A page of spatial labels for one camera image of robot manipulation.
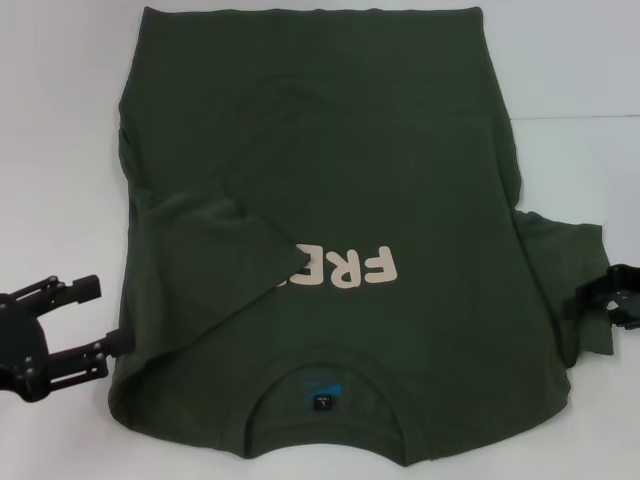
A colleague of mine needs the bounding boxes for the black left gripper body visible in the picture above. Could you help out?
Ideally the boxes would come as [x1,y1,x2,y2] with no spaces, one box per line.
[0,296,52,403]

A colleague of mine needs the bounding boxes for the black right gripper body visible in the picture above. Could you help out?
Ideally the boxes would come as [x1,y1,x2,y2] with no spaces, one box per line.
[601,264,640,331]

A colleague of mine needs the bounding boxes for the dark green FREE t-shirt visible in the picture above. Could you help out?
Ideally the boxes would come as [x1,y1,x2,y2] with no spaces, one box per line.
[107,4,617,461]

